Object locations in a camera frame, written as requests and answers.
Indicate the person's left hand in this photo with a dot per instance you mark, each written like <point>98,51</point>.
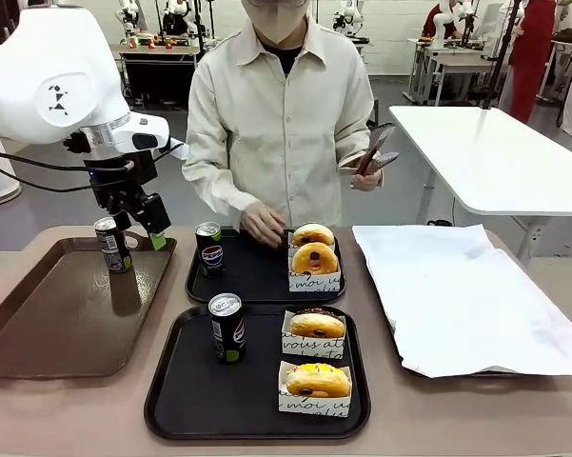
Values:
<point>368,180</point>

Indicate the person's right forearm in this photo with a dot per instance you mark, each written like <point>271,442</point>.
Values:
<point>214,190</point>

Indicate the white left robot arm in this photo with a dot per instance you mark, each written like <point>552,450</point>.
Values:
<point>52,71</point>

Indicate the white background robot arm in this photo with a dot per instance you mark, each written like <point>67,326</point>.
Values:
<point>177,14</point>
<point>445,24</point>
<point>127,14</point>
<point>351,16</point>

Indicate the person's left forearm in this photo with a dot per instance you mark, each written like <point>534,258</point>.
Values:
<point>352,151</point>

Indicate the black pole stand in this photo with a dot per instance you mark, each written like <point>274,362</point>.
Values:
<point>502,57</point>

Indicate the yellow donut in box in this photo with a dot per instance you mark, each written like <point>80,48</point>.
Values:
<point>309,408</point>

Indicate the black bag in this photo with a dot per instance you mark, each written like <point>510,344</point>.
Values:
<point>567,35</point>

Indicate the beige face mask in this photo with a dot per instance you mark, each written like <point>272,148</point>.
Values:
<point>276,24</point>

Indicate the grey background work table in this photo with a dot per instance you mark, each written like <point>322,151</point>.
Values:
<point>152,71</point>

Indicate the white table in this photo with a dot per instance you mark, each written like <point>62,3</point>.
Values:
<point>495,157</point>

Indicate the dark brown serving tongs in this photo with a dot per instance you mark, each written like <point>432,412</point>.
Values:
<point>380,137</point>

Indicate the purple sprinkled donut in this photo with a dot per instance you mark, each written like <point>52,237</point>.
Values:
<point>314,233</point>

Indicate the grey plastic stool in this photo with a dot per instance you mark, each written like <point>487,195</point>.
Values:
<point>376,112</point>

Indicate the standing person in red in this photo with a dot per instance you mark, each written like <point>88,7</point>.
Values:
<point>533,52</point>

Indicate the white paper sheet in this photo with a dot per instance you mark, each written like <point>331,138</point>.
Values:
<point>457,295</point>

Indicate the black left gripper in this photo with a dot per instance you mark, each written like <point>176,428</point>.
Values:
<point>121,173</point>

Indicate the black Pepsi can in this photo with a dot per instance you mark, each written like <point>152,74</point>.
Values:
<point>210,252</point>
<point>227,328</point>
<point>116,252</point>

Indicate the brown plastic tray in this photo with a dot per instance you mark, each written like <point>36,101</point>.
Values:
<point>52,333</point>

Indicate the white background desk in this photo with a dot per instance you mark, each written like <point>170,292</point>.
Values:
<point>457,59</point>

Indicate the person's right hand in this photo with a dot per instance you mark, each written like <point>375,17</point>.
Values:
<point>262,221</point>

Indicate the distant person in red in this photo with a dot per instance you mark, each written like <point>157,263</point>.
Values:
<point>440,21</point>

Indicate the yellow glazed donut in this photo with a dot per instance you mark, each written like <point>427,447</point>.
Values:
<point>316,381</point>

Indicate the person in cream shirt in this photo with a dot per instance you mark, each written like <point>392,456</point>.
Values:
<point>276,133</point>

